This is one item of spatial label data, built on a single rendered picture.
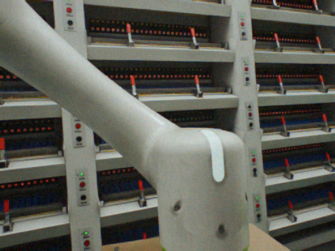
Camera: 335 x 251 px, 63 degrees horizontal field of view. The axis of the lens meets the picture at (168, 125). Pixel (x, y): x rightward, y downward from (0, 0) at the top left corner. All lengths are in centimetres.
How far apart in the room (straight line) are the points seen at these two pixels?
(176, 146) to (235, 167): 8
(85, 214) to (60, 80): 59
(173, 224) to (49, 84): 31
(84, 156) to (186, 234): 65
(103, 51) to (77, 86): 53
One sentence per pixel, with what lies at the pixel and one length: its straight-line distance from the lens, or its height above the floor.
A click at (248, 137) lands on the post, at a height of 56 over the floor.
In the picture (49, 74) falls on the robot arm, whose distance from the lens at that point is 51.
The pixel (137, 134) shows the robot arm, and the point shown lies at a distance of 49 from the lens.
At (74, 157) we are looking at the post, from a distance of 96.
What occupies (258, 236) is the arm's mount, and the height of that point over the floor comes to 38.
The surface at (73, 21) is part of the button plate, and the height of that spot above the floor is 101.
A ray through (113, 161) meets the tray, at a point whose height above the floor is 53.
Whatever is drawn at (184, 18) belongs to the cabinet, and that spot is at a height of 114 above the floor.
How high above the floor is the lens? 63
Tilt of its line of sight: 1 degrees up
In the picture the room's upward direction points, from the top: 5 degrees counter-clockwise
